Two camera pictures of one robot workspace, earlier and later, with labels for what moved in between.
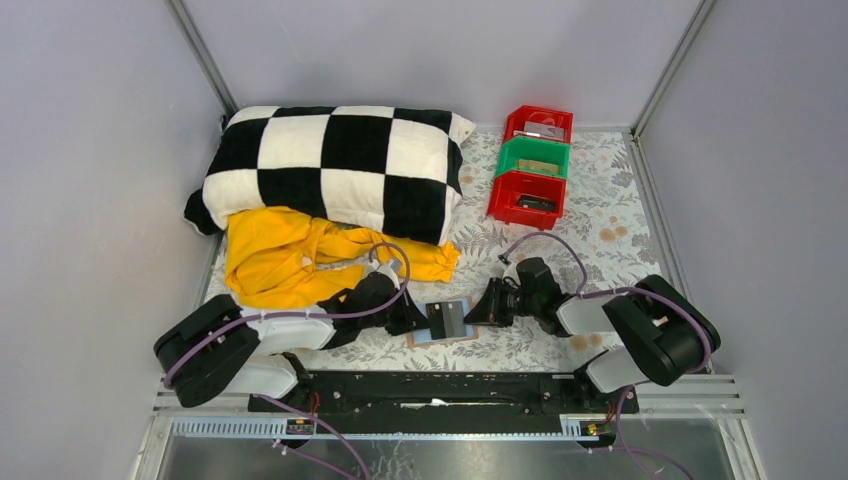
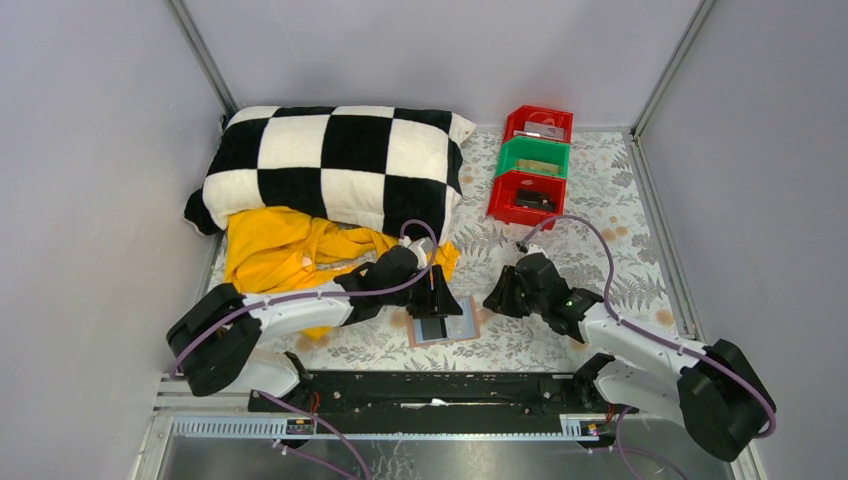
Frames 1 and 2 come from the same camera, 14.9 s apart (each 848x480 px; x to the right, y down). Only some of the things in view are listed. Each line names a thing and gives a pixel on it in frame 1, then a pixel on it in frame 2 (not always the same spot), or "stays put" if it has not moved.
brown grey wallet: (423, 337) stays put
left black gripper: (395, 308) -> (428, 296)
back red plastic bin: (539, 123) stays put
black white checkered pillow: (385, 170) stays put
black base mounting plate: (447, 394) stays put
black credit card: (446, 319) -> (535, 199)
